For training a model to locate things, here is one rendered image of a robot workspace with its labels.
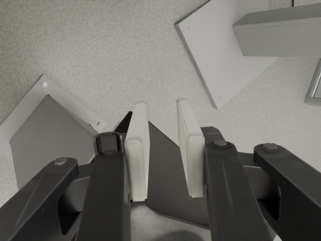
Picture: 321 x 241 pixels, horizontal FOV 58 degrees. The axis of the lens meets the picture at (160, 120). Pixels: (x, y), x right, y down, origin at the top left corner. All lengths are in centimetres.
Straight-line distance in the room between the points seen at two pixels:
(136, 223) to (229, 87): 115
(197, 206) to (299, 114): 158
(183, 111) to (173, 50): 112
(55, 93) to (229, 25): 81
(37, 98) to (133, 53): 40
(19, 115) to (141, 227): 81
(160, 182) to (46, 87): 79
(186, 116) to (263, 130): 159
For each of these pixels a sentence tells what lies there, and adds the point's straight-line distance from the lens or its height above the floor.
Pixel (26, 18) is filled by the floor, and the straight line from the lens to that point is 110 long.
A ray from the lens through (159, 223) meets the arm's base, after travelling 37.
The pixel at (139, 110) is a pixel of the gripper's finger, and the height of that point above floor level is 94.
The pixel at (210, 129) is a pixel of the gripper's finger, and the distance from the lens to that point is 15.
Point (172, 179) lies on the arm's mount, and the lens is 37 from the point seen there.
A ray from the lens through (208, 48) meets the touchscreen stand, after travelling 134.
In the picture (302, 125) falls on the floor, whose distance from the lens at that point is 200.
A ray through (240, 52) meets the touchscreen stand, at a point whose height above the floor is 4.
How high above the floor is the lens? 109
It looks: 58 degrees down
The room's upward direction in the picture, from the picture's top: 113 degrees clockwise
